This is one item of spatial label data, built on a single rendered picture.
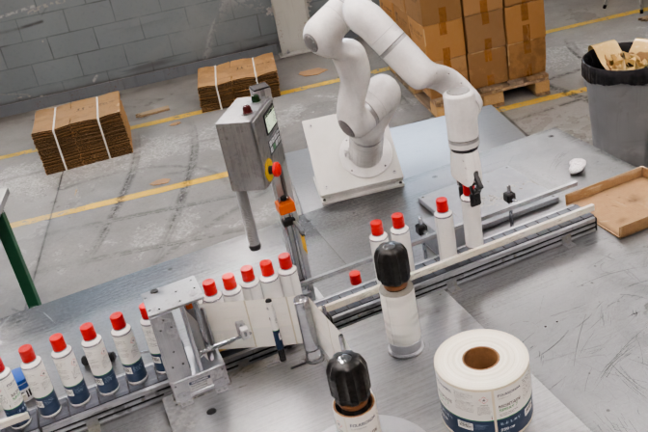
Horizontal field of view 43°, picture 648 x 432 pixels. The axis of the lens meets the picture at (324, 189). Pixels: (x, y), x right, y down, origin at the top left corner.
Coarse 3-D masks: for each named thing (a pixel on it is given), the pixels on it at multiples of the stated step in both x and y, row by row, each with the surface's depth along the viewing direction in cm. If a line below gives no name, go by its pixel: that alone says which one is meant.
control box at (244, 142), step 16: (240, 112) 205; (256, 112) 204; (224, 128) 201; (240, 128) 200; (256, 128) 201; (224, 144) 203; (240, 144) 202; (256, 144) 202; (240, 160) 205; (256, 160) 203; (272, 160) 210; (240, 176) 207; (256, 176) 206; (272, 176) 210
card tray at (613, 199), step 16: (624, 176) 268; (640, 176) 271; (576, 192) 263; (592, 192) 265; (608, 192) 265; (624, 192) 264; (640, 192) 262; (608, 208) 257; (624, 208) 255; (640, 208) 253; (608, 224) 249; (624, 224) 247; (640, 224) 242
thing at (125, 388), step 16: (576, 208) 251; (528, 224) 248; (560, 224) 245; (528, 240) 241; (480, 256) 237; (432, 272) 234; (320, 304) 230; (352, 304) 227; (224, 352) 218; (128, 384) 213; (144, 384) 212; (64, 400) 212; (96, 400) 210; (64, 416) 207
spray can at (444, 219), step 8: (440, 200) 228; (440, 208) 228; (440, 216) 229; (448, 216) 229; (440, 224) 230; (448, 224) 230; (440, 232) 231; (448, 232) 231; (440, 240) 233; (448, 240) 232; (440, 248) 234; (448, 248) 233; (456, 248) 235; (440, 256) 236; (448, 256) 234
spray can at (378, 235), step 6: (372, 222) 224; (378, 222) 224; (372, 228) 223; (378, 228) 223; (372, 234) 225; (378, 234) 224; (384, 234) 225; (372, 240) 224; (378, 240) 224; (384, 240) 224; (372, 246) 225; (378, 246) 224; (372, 252) 227; (378, 282) 231
